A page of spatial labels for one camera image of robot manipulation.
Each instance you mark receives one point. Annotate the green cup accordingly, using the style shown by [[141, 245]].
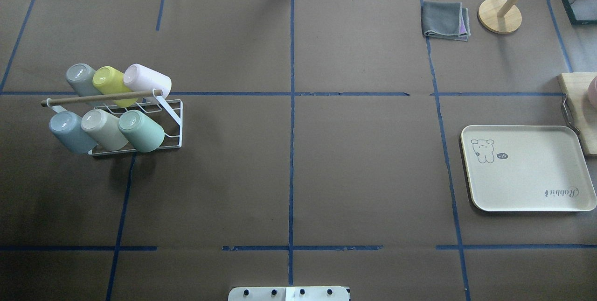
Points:
[[142, 132]]

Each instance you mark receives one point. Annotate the beige rabbit tray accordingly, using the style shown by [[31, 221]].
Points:
[[526, 168]]

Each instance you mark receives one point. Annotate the pink cup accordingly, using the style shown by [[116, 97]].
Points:
[[139, 78]]

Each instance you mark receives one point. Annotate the beige cup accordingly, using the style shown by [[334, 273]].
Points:
[[103, 127]]

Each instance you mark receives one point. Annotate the yellow cup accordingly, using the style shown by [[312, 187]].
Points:
[[109, 80]]

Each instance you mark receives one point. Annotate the grey cup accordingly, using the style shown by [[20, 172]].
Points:
[[79, 76]]

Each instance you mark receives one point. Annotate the blue cup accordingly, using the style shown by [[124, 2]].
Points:
[[66, 126]]

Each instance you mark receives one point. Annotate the grey folded cloth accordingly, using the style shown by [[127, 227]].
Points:
[[445, 20]]

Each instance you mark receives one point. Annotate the wooden mug tree stand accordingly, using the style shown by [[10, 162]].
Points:
[[500, 16]]

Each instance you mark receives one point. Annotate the wooden cutting board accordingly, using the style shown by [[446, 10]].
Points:
[[578, 111]]

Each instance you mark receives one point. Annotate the pink bowl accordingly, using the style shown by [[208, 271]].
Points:
[[593, 91]]

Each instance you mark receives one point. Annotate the white wire cup rack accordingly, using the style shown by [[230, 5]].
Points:
[[167, 113]]

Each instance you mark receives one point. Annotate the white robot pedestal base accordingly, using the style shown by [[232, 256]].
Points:
[[290, 293]]

